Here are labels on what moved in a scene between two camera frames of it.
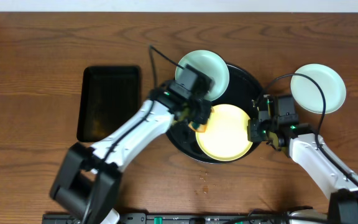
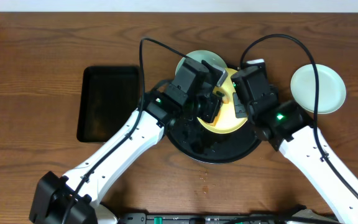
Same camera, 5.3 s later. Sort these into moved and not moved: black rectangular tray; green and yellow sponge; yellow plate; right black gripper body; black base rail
Moved: green and yellow sponge; right black gripper body; yellow plate
Not moved: black base rail; black rectangular tray
